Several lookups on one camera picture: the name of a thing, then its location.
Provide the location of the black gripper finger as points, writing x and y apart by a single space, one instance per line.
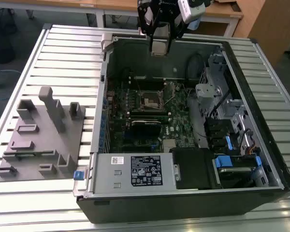
143 21
176 29

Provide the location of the silver CPU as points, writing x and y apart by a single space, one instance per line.
159 47

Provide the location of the metal locking lever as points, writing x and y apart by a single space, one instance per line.
138 84
170 101

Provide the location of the black RAM slot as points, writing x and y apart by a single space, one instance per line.
136 110
136 115
136 118

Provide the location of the grey case latch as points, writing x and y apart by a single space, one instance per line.
105 41

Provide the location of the silver drive cage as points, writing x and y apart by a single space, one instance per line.
207 91

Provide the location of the wooden cabinet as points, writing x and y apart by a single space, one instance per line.
268 24

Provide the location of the green motherboard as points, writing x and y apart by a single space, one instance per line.
181 120

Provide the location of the black graphics card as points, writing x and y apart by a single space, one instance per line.
145 131

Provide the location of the black disk bay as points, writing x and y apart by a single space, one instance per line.
220 130

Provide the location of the silver chipset heatsink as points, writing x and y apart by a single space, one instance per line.
169 143

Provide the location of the blue disk carrier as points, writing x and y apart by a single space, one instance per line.
228 142
223 161

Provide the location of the black round bin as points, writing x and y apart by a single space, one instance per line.
4 52

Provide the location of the blue plastic latch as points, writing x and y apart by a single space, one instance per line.
257 160

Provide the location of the grey parts rack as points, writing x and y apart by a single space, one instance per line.
46 145

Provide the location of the silver power supply unit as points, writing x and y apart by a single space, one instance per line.
104 178

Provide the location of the blue case latch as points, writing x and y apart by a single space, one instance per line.
78 175

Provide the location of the black PC case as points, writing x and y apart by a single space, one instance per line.
159 210

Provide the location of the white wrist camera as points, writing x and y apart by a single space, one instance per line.
184 10

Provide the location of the wooden desk white frame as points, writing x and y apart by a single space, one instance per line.
50 3
222 13

